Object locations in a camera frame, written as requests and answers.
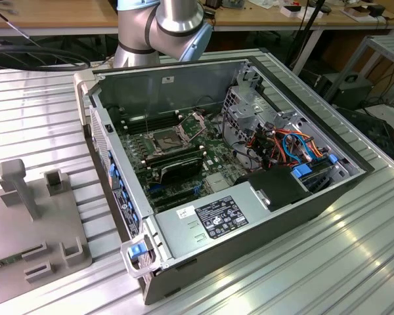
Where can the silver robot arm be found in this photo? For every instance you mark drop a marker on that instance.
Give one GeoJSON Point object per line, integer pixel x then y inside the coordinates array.
{"type": "Point", "coordinates": [177, 26]}

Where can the CPU socket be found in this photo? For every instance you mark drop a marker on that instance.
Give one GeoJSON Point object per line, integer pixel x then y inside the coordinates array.
{"type": "Point", "coordinates": [165, 141]}

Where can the black graphics card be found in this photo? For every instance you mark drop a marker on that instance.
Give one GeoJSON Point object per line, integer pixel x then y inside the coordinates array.
{"type": "Point", "coordinates": [184, 170]}

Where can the green motherboard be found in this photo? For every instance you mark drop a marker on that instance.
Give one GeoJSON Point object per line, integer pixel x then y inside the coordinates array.
{"type": "Point", "coordinates": [216, 154]}

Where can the black RAM slot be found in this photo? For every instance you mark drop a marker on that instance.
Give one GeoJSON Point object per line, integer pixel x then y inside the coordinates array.
{"type": "Point", "coordinates": [161, 115]}
{"type": "Point", "coordinates": [161, 123]}
{"type": "Point", "coordinates": [161, 119]}
{"type": "Point", "coordinates": [161, 126]}
{"type": "Point", "coordinates": [174, 155]}
{"type": "Point", "coordinates": [174, 159]}

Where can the silver chipset heatsink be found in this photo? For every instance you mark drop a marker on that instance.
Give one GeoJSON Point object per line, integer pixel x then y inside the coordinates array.
{"type": "Point", "coordinates": [216, 183]}

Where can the black expansion slot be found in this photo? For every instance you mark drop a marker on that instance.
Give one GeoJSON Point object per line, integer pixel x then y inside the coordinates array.
{"type": "Point", "coordinates": [172, 194]}

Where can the blue expansion slot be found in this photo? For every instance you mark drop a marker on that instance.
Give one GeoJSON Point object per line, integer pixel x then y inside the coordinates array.
{"type": "Point", "coordinates": [156, 189]}

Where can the silver metal drive cage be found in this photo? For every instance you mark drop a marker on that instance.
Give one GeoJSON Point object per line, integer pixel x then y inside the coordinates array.
{"type": "Point", "coordinates": [246, 110]}

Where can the silver power supply unit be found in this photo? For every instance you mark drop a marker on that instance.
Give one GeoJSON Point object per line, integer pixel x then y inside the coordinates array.
{"type": "Point", "coordinates": [180, 236]}

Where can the white label sticker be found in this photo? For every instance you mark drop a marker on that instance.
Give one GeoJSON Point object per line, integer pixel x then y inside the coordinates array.
{"type": "Point", "coordinates": [168, 79]}

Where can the black plastic fan shroud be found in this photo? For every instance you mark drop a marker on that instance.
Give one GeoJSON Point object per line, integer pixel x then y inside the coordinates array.
{"type": "Point", "coordinates": [275, 187]}

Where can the hard disk in blue carrier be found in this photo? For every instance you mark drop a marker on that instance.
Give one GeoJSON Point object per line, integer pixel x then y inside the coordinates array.
{"type": "Point", "coordinates": [300, 171]}

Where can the open PC case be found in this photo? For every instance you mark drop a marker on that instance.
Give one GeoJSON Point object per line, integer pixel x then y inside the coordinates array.
{"type": "Point", "coordinates": [266, 243]}

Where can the blue plastic latch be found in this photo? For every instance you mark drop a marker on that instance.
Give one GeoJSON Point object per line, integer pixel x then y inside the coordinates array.
{"type": "Point", "coordinates": [136, 251]}

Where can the wooden desk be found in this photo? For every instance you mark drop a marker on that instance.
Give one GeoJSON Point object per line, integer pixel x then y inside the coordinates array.
{"type": "Point", "coordinates": [269, 19]}

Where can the grey parts rack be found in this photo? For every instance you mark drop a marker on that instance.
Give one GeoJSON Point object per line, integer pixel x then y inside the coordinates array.
{"type": "Point", "coordinates": [46, 223]}

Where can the dark flat panel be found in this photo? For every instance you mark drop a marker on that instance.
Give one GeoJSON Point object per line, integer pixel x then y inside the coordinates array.
{"type": "Point", "coordinates": [374, 131]}

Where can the white cardboard box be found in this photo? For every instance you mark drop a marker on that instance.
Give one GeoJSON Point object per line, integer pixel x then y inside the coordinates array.
{"type": "Point", "coordinates": [312, 14]}

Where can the green RAM stick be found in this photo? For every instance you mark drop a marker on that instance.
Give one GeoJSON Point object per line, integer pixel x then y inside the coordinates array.
{"type": "Point", "coordinates": [10, 260]}

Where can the black power adaptor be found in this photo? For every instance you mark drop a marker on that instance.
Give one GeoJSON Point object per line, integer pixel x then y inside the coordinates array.
{"type": "Point", "coordinates": [378, 10]}

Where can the grey metal shelf frame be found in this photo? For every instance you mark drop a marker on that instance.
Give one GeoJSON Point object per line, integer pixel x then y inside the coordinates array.
{"type": "Point", "coordinates": [389, 44]}

